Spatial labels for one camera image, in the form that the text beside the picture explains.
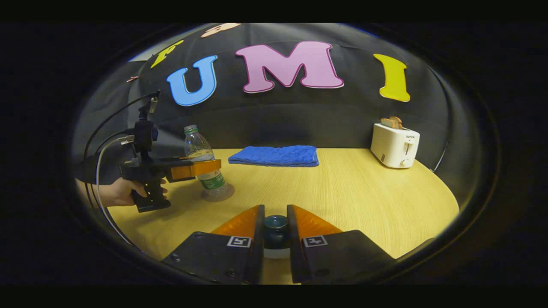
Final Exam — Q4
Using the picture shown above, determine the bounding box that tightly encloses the dark teal teacup lid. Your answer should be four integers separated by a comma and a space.
262, 214, 290, 250

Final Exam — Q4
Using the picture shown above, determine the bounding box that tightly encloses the black backdrop cloth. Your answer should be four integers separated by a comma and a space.
73, 24, 476, 184

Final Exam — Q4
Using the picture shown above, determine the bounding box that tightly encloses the white toaster cord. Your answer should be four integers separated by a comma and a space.
432, 140, 449, 172

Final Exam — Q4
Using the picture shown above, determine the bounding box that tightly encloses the black cable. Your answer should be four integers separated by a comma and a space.
83, 90, 161, 206

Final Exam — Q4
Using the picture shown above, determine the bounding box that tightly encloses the blue folded towel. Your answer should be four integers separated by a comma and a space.
228, 145, 320, 167

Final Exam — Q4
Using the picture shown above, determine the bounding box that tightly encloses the clear plastic water bottle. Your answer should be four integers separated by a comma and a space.
184, 124, 228, 199

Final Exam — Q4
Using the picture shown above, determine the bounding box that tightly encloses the round brown coaster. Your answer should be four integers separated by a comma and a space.
201, 183, 235, 202

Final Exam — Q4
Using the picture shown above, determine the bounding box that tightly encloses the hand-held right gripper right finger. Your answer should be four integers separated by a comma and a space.
286, 204, 396, 284

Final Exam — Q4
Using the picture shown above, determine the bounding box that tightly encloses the white toaster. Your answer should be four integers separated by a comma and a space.
370, 123, 420, 169

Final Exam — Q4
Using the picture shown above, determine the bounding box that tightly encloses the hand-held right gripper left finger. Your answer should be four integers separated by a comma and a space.
162, 204, 266, 285

